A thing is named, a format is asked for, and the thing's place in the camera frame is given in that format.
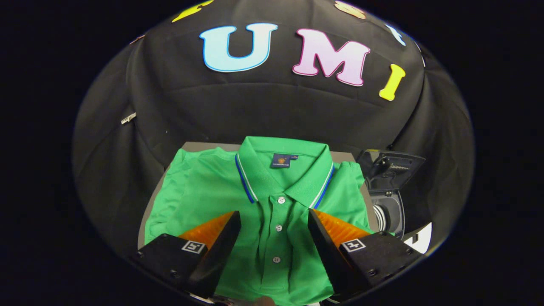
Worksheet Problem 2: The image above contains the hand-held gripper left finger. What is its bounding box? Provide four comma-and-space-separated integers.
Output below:
131, 211, 242, 299

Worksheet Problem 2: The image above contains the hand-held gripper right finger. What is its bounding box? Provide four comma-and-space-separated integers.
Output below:
307, 209, 424, 296

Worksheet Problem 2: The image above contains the green polo shirt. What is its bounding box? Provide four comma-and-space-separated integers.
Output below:
144, 136, 382, 306

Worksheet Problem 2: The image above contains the dark glass washing machine lid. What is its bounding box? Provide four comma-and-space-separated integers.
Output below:
357, 150, 426, 193

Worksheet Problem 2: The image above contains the white black patterned sheet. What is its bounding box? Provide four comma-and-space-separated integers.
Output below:
403, 222, 433, 255

